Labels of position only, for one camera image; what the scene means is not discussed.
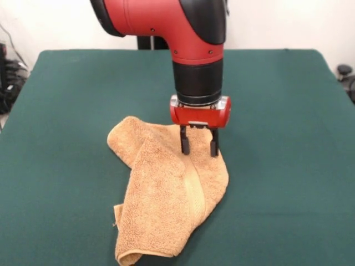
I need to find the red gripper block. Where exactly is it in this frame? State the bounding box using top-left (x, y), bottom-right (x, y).
top-left (169, 94), bottom-right (232, 158)

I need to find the tan terry towel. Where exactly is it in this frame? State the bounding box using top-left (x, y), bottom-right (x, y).
top-left (106, 115), bottom-right (230, 266)

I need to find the dark green table cloth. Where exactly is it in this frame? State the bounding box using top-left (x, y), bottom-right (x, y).
top-left (0, 49), bottom-right (355, 266)

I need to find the grey black tripod base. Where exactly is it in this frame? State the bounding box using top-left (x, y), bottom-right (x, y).
top-left (0, 43), bottom-right (30, 114)
top-left (337, 64), bottom-right (355, 105)

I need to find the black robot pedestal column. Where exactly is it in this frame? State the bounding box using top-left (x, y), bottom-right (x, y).
top-left (137, 35), bottom-right (170, 50)

